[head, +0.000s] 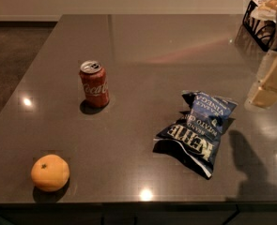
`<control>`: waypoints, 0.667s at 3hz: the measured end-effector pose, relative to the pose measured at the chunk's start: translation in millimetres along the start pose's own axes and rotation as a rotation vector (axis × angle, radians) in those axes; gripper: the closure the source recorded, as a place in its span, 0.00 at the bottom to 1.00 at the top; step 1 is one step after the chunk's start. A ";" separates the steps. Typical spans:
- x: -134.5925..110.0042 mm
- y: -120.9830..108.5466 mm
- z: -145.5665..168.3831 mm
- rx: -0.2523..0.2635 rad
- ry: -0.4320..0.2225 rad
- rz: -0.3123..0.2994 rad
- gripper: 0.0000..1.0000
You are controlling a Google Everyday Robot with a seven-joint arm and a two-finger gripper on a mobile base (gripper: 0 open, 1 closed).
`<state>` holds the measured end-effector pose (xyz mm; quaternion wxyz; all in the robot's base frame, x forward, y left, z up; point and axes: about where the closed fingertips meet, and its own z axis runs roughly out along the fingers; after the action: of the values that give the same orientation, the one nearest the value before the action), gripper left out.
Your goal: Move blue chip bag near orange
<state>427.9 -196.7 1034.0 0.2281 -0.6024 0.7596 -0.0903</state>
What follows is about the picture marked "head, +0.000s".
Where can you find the red coca-cola can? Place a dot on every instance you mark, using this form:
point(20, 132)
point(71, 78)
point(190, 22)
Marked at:
point(95, 85)

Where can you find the blue kettle chip bag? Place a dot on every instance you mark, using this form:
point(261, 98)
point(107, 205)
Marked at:
point(194, 138)

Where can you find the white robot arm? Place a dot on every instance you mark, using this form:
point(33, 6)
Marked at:
point(267, 11)

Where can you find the orange fruit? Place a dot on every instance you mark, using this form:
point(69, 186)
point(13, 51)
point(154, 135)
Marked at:
point(50, 173)

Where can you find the black wire basket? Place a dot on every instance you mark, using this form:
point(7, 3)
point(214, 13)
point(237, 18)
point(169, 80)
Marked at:
point(261, 31)

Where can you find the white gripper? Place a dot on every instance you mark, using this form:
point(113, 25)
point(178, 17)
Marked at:
point(262, 96)

